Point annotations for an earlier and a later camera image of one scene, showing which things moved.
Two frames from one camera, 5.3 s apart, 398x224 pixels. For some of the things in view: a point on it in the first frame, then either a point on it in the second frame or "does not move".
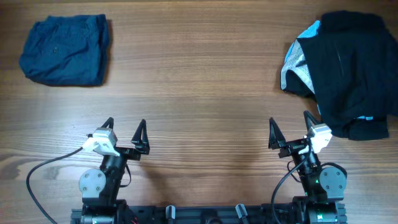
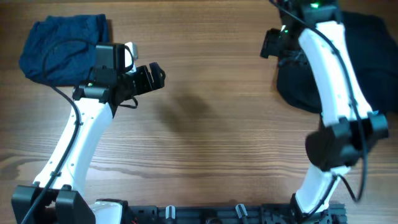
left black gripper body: (129, 153) -> (138, 83)
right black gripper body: (290, 146) -> (275, 42)
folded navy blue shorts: (68, 50) does not move
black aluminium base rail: (208, 214) does not move
